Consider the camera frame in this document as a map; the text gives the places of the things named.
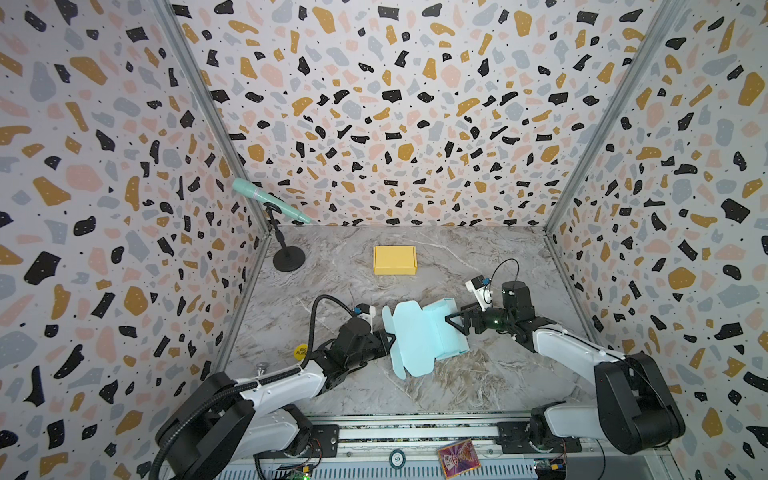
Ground colourful card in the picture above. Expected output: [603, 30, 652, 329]
[437, 439, 480, 479]

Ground round teal sticker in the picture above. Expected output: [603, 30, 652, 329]
[388, 449, 406, 470]

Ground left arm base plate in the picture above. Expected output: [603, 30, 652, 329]
[260, 424, 340, 461]

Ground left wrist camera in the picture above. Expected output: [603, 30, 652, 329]
[353, 303, 376, 331]

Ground yellow paper box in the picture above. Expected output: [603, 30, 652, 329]
[373, 246, 418, 276]

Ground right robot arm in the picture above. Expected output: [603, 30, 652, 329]
[444, 278, 686, 455]

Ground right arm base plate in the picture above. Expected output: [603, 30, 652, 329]
[495, 418, 582, 455]

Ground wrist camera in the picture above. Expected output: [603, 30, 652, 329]
[353, 303, 376, 331]
[465, 275, 493, 311]

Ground yellow round sticker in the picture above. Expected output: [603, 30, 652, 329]
[294, 344, 308, 362]

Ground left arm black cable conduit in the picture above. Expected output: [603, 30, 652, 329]
[148, 294, 358, 480]

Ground black microphone stand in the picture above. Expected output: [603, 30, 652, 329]
[264, 203, 306, 272]

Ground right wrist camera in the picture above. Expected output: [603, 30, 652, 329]
[465, 275, 493, 311]

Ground light blue paper box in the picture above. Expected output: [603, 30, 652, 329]
[382, 298, 470, 380]

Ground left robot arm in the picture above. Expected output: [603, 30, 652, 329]
[148, 317, 396, 479]

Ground mint green microphone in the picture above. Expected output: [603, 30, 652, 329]
[233, 178, 312, 224]

